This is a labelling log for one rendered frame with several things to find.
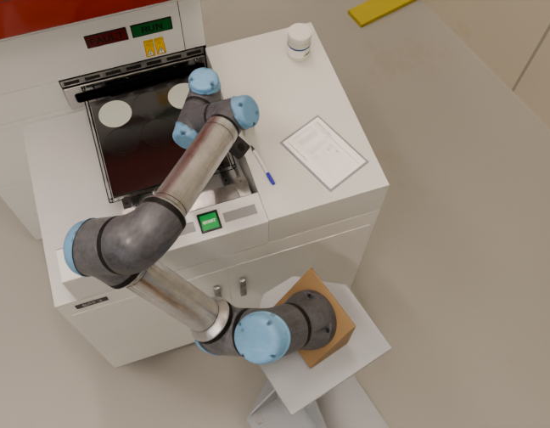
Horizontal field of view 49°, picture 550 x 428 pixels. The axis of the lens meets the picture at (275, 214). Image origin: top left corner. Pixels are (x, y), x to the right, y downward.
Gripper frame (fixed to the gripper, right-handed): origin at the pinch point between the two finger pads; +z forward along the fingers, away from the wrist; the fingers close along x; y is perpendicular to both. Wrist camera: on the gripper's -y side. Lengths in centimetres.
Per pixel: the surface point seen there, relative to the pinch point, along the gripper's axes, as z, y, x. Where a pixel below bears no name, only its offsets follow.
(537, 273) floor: 91, -111, -67
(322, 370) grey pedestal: 9, -54, 36
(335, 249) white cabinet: 29.9, -38.5, -5.2
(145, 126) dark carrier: 1.4, 25.9, 1.3
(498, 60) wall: 83, -55, -160
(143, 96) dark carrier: 1.4, 33.0, -7.6
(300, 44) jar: -13.0, -3.9, -39.1
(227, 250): 5.8, -15.5, 21.0
